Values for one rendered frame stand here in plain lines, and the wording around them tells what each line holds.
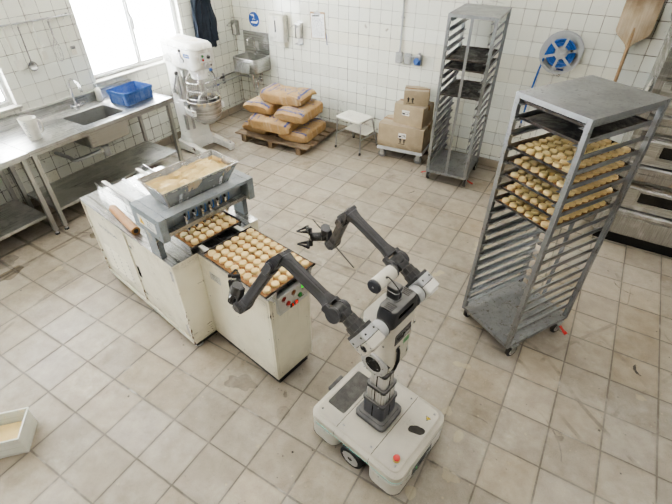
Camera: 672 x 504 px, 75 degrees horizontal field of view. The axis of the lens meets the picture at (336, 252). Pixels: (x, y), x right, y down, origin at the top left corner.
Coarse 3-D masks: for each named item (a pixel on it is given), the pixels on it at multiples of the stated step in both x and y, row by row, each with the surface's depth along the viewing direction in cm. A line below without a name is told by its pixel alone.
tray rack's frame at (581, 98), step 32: (544, 96) 235; (576, 96) 236; (608, 96) 236; (640, 96) 236; (640, 160) 255; (608, 224) 283; (512, 288) 361; (576, 288) 319; (480, 320) 332; (512, 320) 333; (544, 320) 333; (512, 352) 321
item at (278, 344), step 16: (224, 240) 297; (208, 272) 288; (224, 272) 272; (208, 288) 302; (224, 288) 283; (224, 304) 297; (256, 304) 263; (272, 304) 255; (304, 304) 282; (224, 320) 311; (240, 320) 291; (256, 320) 274; (272, 320) 262; (288, 320) 275; (304, 320) 290; (224, 336) 327; (240, 336) 305; (256, 336) 286; (272, 336) 270; (288, 336) 283; (304, 336) 299; (256, 352) 300; (272, 352) 281; (288, 352) 292; (304, 352) 309; (272, 368) 294; (288, 368) 300
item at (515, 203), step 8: (504, 200) 279; (512, 200) 281; (520, 200) 279; (512, 208) 275; (520, 208) 271; (528, 208) 272; (584, 208) 271; (592, 208) 272; (528, 216) 266; (536, 216) 264; (544, 216) 264; (568, 216) 264; (576, 216) 268; (544, 224) 257
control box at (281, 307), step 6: (288, 288) 259; (294, 288) 260; (300, 288) 265; (282, 294) 255; (288, 294) 258; (294, 294) 263; (306, 294) 273; (288, 300) 260; (294, 300) 265; (300, 300) 271; (276, 306) 258; (282, 306) 258; (288, 306) 263; (282, 312) 261
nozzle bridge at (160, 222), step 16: (240, 176) 297; (208, 192) 280; (224, 192) 283; (240, 192) 305; (144, 208) 265; (160, 208) 265; (176, 208) 265; (192, 208) 268; (208, 208) 289; (224, 208) 293; (240, 208) 319; (144, 224) 270; (160, 224) 255; (176, 224) 274; (192, 224) 278; (160, 240) 265; (160, 256) 278
